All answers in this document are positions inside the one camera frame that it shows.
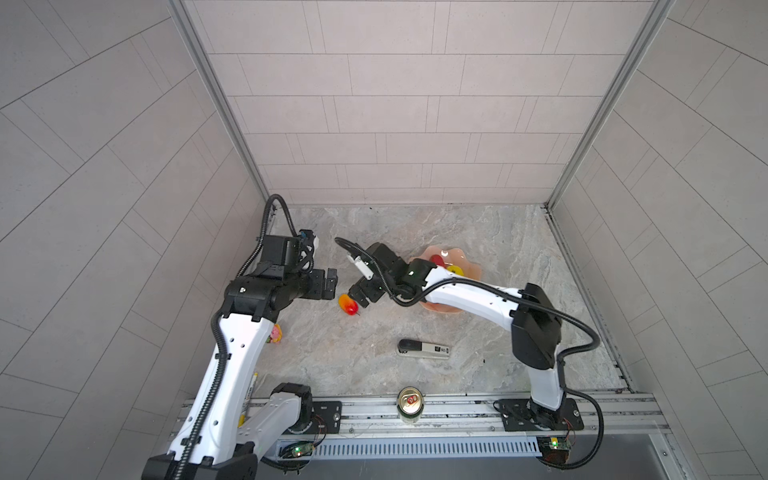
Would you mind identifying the red orange fake mango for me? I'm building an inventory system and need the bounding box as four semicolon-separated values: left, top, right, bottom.
338;294;359;316

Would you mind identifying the red fake strawberry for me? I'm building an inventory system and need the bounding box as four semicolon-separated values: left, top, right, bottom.
429;254;446;268

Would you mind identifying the yellow fake lemon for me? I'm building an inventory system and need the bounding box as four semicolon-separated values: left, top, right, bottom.
447;265;464;276

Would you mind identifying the pink scalloped fruit bowl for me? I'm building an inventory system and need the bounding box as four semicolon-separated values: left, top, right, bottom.
418;245;483;314

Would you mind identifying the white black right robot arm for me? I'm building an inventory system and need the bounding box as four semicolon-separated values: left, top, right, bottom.
335;237;605;471

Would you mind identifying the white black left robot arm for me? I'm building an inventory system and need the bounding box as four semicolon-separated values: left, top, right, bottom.
141;194;338;479

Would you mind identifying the pink yellow small toy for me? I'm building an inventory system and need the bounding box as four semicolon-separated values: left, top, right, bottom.
267;325;283;343

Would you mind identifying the black silver handheld device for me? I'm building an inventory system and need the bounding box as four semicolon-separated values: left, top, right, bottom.
397;339;450;360

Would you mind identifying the opened tin can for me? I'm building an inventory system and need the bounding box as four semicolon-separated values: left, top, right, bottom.
397;386;425;423

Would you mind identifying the left green circuit board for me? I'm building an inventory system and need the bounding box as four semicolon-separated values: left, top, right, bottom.
279;441;316;460

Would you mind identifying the green circuit board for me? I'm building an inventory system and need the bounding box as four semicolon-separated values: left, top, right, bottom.
536;437;571;467
279;441;316;460

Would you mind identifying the right green circuit board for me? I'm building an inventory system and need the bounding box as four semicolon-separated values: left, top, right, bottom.
536;437;571;467

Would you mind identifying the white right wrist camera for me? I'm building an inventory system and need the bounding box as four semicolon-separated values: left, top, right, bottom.
347;254;375;280

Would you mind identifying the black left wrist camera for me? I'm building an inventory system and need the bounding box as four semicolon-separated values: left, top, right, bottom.
259;229;317;274

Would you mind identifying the aluminium rail base frame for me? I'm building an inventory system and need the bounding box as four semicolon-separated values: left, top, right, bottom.
167;391;670;463

